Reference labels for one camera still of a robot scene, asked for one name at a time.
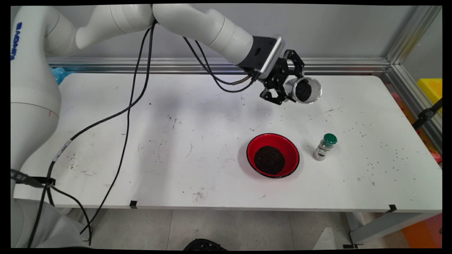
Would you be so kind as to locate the aluminium frame post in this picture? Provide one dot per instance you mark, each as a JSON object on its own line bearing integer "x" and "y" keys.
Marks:
{"x": 409, "y": 35}

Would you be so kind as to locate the black clamp stand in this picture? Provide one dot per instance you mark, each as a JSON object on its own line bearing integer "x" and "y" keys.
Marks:
{"x": 427, "y": 114}

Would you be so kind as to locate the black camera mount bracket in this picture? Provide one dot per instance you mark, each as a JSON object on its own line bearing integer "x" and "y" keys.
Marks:
{"x": 257, "y": 53}

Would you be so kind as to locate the long aluminium frame rail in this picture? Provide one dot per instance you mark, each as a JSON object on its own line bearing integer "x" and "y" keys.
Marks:
{"x": 353, "y": 65}

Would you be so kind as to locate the yellow plastic box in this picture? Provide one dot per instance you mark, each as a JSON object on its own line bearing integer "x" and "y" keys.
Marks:
{"x": 432, "y": 90}

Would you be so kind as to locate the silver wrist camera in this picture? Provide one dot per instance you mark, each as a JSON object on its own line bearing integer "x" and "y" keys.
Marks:
{"x": 273, "y": 58}

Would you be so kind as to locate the red bowl black rim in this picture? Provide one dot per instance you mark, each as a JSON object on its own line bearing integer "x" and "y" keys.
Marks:
{"x": 257, "y": 141}

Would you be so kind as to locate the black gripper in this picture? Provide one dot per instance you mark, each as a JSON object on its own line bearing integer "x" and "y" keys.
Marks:
{"x": 277, "y": 77}

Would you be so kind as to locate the black round floor object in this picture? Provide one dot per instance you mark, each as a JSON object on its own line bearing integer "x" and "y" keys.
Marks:
{"x": 204, "y": 245}

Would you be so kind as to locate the tall clear plastic jar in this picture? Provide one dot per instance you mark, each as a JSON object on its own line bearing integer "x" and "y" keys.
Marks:
{"x": 317, "y": 92}

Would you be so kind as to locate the grey table leg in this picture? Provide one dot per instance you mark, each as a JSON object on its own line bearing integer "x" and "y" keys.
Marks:
{"x": 90, "y": 218}

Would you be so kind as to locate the small spice bottle green cap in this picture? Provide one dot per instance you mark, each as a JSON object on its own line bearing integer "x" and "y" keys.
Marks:
{"x": 323, "y": 150}

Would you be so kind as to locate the grey table leg beam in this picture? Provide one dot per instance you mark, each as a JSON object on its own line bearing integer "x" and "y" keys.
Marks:
{"x": 385, "y": 225}

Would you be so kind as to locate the orange floor box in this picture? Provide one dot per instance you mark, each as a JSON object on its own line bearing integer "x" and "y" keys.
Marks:
{"x": 423, "y": 233}

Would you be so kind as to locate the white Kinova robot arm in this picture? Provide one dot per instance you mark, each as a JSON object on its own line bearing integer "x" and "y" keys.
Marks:
{"x": 31, "y": 88}

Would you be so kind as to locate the black tape marker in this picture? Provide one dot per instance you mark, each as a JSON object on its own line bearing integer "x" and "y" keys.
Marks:
{"x": 392, "y": 208}
{"x": 133, "y": 204}

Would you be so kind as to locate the short aluminium frame rail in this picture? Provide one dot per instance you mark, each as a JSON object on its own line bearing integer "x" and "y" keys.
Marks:
{"x": 406, "y": 91}

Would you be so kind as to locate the blue cloth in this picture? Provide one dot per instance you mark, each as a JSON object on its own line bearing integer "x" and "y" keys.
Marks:
{"x": 58, "y": 74}

